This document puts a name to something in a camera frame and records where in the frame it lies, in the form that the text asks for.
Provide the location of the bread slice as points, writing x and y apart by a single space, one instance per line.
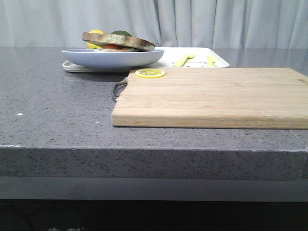
118 50
119 40

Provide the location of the fried egg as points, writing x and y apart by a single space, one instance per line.
112 46

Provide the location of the light blue round plate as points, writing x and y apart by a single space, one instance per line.
94 58

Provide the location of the white rectangular tray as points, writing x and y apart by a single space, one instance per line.
171 54

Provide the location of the lemon slice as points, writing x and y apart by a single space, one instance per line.
150 73

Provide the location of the yellow plastic fork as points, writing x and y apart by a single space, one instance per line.
181 61

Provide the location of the yellow plastic knife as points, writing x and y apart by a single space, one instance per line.
210 61

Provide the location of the green lime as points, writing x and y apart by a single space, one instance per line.
121 32

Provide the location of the front yellow lemon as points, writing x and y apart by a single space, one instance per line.
93 46

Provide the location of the yellow lemon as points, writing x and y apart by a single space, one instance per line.
96 31
93 46

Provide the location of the rear yellow lemon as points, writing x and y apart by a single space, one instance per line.
96 31

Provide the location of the wooden cutting board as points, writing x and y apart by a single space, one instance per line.
269 98

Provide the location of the white curtain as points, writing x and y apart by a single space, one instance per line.
232 24

